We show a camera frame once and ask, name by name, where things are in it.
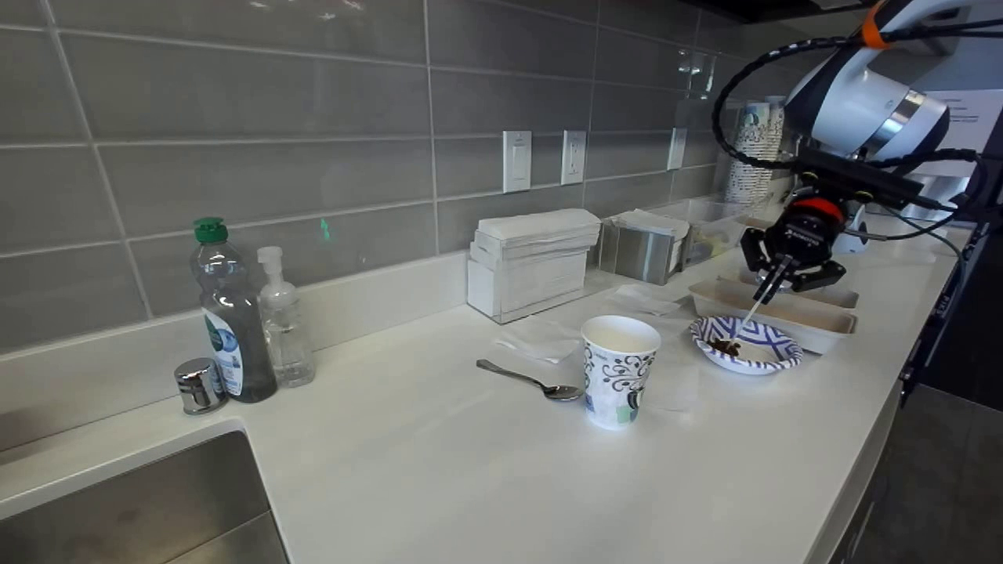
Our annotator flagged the clear condiment packet tray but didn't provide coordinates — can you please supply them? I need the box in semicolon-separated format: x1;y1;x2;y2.
684;213;746;264

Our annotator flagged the patterned paper cup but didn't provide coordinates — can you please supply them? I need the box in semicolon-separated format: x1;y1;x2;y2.
581;313;665;434

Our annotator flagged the thin black countertop cable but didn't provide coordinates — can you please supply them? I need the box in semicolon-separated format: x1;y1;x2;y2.
857;220;965;262

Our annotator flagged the white plastic knife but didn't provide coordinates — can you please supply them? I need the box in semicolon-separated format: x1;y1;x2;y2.
735;272;780;334

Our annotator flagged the white napkin dispenser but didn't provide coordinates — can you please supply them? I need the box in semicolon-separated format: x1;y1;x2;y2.
465;206;604;326

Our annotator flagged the white wall outlet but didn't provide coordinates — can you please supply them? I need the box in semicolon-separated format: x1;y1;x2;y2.
559;129;589;190
499;129;535;195

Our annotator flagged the small metal sink stopper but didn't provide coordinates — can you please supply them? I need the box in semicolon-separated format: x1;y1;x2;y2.
171;355;230;418

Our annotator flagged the beige clamshell takeout container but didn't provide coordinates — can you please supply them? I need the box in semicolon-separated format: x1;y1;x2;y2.
685;272;862;341

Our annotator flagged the white paper napkin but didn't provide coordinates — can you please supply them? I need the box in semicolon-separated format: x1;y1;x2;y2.
484;312;589;369

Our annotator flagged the clear plastic pump bottle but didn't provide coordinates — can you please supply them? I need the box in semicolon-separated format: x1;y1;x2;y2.
252;245;320;393

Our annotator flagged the metal spoon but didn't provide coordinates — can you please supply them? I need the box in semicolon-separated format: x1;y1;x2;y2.
474;358;583;404

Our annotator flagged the green capped dish soap bottle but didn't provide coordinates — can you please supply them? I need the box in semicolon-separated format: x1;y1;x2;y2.
190;213;283;404

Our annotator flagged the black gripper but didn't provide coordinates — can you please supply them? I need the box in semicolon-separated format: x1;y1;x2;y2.
735;192;851;307

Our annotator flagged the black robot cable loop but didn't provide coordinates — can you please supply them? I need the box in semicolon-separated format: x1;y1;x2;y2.
711;35;984;213

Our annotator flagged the white paper sign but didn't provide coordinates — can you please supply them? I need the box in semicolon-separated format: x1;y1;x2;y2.
935;88;1003;153

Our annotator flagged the stainless steel sink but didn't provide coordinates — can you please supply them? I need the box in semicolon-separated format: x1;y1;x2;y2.
0;431;294;564

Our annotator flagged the metal napkin holder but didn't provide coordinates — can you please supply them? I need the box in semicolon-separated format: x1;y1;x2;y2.
596;206;693;288

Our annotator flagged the blue white patterned paper bowl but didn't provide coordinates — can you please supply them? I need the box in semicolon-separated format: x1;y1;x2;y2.
685;313;804;381

